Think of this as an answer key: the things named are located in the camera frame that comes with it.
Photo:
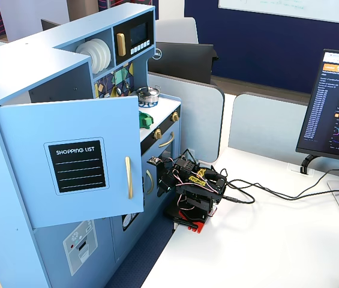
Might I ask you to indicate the blue fridge door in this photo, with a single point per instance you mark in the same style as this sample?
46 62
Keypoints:
25 186

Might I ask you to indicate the grey ice dispenser sticker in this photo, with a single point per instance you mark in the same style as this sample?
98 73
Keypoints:
79 249

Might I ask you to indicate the black Dell monitor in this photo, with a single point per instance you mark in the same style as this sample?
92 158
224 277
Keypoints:
184 61

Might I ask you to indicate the switched-on computer monitor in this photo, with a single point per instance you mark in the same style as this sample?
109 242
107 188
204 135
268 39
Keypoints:
325 105

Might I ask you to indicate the red table clamp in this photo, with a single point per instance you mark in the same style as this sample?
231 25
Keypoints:
194 220

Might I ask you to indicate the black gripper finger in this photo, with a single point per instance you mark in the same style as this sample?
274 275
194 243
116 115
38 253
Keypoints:
168 186
160 190

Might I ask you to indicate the steel toy pot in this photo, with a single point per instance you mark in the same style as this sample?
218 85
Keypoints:
148 94

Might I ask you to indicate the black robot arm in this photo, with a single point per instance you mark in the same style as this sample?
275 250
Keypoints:
199 192

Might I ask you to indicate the blue toy kitchen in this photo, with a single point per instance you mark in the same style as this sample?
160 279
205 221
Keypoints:
10 150

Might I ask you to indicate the gold stove knob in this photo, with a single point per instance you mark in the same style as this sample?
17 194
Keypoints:
175 117
157 134

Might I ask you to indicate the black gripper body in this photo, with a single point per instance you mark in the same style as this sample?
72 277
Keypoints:
164 182

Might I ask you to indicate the black toy microwave door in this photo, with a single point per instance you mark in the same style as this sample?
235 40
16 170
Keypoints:
139 33

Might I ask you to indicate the white plate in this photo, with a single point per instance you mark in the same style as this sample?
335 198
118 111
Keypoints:
103 55
108 55
97 57
86 52

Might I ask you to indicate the green toy recipient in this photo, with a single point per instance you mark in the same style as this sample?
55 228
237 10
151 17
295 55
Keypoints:
145 120

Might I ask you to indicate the grey office chair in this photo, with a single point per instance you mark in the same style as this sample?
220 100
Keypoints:
176 30

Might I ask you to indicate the grey desk divider panel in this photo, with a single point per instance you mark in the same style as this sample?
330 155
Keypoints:
199 120
265 123

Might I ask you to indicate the blue stove burner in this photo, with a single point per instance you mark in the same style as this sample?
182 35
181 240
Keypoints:
148 105

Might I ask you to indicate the black shopping list board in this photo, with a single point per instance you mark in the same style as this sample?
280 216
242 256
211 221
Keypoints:
77 166

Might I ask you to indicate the whiteboard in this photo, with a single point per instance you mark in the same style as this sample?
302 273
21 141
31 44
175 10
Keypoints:
292 7

